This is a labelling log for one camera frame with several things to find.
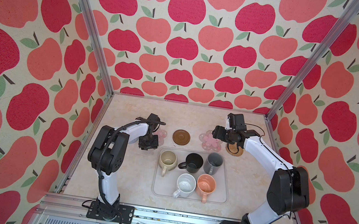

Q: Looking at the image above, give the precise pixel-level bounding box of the pink flower coaster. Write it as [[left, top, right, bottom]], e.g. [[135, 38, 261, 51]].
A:
[[199, 130, 223, 152], [154, 129, 168, 146]]

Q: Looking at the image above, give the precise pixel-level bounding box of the woven rattan round coaster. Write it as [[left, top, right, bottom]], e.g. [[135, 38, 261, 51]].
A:
[[225, 143, 244, 157]]

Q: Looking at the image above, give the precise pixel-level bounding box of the brown wooden round coaster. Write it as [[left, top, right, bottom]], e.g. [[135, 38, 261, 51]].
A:
[[172, 129, 191, 146]]

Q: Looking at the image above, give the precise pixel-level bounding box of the grey round coaster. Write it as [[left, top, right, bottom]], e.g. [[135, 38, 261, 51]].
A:
[[128, 136, 139, 144]]

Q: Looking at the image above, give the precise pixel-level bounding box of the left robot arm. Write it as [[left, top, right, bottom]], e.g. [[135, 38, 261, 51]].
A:
[[87, 113, 166, 209]]

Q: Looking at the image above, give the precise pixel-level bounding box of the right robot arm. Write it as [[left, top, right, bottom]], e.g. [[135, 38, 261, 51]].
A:
[[212, 113, 310, 224]]

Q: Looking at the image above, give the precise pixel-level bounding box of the beige mug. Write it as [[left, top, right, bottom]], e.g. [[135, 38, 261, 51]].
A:
[[158, 150, 178, 177]]

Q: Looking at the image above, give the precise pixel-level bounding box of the grey mug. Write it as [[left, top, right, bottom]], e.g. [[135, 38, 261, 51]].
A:
[[203, 153, 224, 176]]

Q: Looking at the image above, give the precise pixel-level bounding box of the clear plastic tray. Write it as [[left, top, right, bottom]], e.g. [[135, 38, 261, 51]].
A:
[[152, 147, 228, 204]]

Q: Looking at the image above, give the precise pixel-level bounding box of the black mug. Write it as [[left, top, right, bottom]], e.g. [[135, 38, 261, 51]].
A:
[[178, 153, 204, 174]]

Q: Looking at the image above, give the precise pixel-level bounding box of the white mug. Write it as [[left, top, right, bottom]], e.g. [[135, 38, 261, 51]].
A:
[[172, 173, 197, 198]]

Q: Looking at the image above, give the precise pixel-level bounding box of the peach pink mug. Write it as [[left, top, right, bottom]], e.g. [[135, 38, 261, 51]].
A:
[[195, 174, 217, 204]]

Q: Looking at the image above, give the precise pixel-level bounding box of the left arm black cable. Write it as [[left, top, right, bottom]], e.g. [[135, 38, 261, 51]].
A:
[[87, 112, 167, 224]]

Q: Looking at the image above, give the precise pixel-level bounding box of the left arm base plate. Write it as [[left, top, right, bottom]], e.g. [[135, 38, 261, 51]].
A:
[[86, 199, 136, 224]]

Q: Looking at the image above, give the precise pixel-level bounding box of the right aluminium corner post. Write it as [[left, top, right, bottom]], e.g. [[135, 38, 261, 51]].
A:
[[265, 0, 359, 122]]

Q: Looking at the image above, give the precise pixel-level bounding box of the aluminium corner post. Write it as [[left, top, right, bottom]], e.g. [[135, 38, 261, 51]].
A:
[[78, 0, 114, 98], [265, 0, 359, 122]]

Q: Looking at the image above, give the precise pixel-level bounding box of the left aluminium corner post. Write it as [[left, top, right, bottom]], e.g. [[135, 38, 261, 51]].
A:
[[78, 0, 114, 98]]

